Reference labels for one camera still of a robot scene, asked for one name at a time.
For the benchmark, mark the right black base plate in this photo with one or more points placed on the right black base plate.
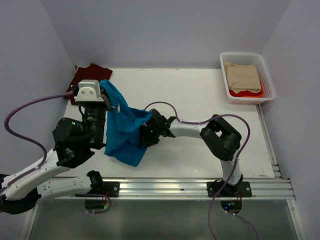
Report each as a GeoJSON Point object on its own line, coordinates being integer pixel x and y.
{"type": "Point", "coordinates": [242, 189]}

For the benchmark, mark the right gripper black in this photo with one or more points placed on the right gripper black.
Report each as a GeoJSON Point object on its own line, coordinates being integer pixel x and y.
{"type": "Point", "coordinates": [145, 140]}

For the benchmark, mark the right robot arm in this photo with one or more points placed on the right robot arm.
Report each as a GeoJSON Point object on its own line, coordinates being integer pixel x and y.
{"type": "Point", "coordinates": [223, 141]}

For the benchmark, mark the folded maroon t shirt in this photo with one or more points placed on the folded maroon t shirt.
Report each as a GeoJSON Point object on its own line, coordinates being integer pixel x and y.
{"type": "Point", "coordinates": [91, 72]}

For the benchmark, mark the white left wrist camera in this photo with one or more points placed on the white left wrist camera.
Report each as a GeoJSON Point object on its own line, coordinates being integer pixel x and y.
{"type": "Point", "coordinates": [87, 90]}

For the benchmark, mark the metal corner bracket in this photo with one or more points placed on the metal corner bracket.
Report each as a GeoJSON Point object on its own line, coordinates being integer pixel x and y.
{"type": "Point", "coordinates": [76, 68]}

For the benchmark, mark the white plastic basket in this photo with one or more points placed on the white plastic basket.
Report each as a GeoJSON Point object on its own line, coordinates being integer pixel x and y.
{"type": "Point", "coordinates": [245, 58]}

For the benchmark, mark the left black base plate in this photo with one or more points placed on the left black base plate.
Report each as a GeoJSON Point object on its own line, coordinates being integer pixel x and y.
{"type": "Point", "coordinates": [110, 189]}

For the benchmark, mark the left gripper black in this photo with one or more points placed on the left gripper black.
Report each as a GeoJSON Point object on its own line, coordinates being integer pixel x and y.
{"type": "Point", "coordinates": [107, 105]}

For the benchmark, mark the beige folded t shirt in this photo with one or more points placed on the beige folded t shirt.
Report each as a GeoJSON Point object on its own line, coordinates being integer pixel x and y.
{"type": "Point", "coordinates": [242, 77]}

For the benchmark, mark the red orange t shirt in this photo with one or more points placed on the red orange t shirt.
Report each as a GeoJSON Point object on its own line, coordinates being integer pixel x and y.
{"type": "Point", "coordinates": [248, 94]}

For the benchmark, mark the blue t shirt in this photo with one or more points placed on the blue t shirt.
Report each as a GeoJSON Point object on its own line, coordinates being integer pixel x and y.
{"type": "Point", "coordinates": [122, 128]}

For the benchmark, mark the aluminium mounting rail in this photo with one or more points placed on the aluminium mounting rail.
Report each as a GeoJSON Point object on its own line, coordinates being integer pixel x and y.
{"type": "Point", "coordinates": [165, 188]}

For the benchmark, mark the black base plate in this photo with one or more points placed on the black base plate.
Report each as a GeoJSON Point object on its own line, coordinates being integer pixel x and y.
{"type": "Point", "coordinates": [110, 189]}
{"type": "Point", "coordinates": [242, 189]}

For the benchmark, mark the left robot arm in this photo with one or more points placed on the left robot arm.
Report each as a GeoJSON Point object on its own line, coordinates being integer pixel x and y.
{"type": "Point", "coordinates": [74, 144]}

